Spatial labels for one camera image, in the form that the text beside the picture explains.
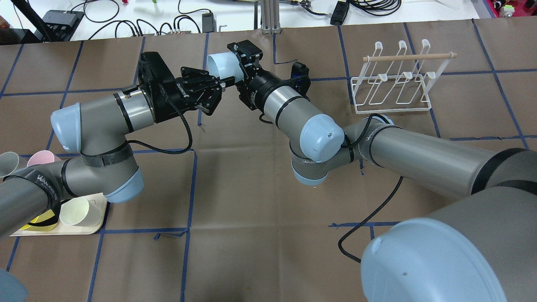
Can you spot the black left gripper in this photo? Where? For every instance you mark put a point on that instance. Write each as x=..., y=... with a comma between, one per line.
x=181, y=91

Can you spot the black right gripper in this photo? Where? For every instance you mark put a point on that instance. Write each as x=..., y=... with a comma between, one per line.
x=259, y=90

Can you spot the light blue plastic cup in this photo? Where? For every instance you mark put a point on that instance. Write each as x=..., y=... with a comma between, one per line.
x=224, y=65

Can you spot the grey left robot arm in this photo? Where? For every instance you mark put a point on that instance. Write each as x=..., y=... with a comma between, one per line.
x=97, y=130

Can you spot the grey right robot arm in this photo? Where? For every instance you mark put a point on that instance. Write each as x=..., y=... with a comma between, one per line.
x=480, y=249

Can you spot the pink plastic cup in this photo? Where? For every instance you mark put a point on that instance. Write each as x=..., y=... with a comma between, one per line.
x=42, y=157

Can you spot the cream white plastic cup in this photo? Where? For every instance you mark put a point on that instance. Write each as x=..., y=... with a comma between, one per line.
x=80, y=212

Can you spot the yellow plastic cup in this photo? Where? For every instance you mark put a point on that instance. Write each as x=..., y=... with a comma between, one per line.
x=43, y=223

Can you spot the grey plastic cup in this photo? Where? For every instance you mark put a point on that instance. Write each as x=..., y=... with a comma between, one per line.
x=9, y=162

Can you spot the black power adapter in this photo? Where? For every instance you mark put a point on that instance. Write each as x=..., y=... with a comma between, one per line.
x=339, y=13

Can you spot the cream plastic tray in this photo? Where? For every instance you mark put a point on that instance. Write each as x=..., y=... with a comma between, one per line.
x=62, y=229

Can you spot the black electronics box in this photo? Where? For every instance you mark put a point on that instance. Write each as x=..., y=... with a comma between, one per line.
x=58, y=25

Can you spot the aluminium frame post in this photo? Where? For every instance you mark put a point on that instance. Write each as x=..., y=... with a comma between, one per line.
x=270, y=17

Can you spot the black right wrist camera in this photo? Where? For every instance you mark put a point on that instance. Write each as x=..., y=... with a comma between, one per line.
x=299, y=78

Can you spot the white wire cup rack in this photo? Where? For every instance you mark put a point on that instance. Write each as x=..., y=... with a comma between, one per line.
x=399, y=82

